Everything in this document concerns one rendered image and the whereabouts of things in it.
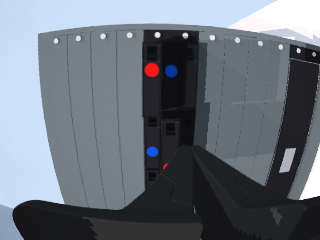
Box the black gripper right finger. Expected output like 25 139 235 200
190 145 320 240

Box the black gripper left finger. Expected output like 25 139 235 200
12 145 204 240

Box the black server rack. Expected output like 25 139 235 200
38 23 320 210

